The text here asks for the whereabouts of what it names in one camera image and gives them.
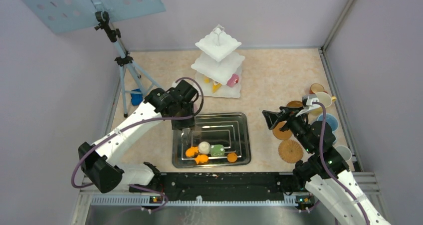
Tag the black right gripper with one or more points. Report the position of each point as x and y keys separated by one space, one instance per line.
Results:
x=273 y=118

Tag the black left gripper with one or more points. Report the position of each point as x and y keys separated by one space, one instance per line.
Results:
x=189 y=122

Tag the yellow cake slice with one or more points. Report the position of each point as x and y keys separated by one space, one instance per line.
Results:
x=216 y=86

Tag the white round bun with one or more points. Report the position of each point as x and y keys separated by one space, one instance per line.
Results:
x=204 y=147

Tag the pink cake slice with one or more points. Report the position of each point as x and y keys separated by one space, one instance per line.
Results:
x=233 y=81

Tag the orange round cookie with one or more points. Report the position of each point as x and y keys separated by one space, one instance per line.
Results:
x=232 y=157

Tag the green roll cake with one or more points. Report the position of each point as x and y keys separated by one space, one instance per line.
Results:
x=217 y=150

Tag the metal tongs with pink tips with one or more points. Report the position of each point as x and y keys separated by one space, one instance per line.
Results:
x=186 y=137

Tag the orange fish cake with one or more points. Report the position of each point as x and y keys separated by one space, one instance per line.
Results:
x=191 y=152
x=201 y=159

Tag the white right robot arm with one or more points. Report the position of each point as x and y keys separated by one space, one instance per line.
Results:
x=326 y=174

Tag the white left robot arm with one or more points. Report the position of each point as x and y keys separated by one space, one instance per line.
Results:
x=99 y=161

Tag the brown coaster middle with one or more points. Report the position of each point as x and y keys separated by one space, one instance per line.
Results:
x=281 y=135

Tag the brown coaster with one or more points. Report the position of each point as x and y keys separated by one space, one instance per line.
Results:
x=295 y=104
x=281 y=135

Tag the brown coaster back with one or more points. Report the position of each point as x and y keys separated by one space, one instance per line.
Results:
x=295 y=104

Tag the woven coaster front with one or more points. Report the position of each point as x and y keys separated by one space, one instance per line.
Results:
x=290 y=151

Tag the stainless steel tray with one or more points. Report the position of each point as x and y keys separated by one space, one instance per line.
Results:
x=227 y=129

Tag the blue toy block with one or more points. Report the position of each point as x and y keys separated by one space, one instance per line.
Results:
x=136 y=97

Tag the brown mug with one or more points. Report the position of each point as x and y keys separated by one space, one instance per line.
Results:
x=316 y=87

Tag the yellow mug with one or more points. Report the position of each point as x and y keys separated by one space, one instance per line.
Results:
x=324 y=98

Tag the white three-tier dessert stand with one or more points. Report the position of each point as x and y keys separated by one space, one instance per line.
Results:
x=218 y=61

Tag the blue mug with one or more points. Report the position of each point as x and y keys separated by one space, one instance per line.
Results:
x=333 y=122

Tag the light blue music stand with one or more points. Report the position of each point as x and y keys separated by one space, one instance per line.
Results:
x=62 y=16

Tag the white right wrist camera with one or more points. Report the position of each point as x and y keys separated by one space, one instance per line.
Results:
x=310 y=103

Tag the white cable duct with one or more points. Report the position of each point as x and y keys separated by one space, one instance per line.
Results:
x=145 y=200

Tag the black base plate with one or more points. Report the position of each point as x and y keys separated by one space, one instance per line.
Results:
x=224 y=187

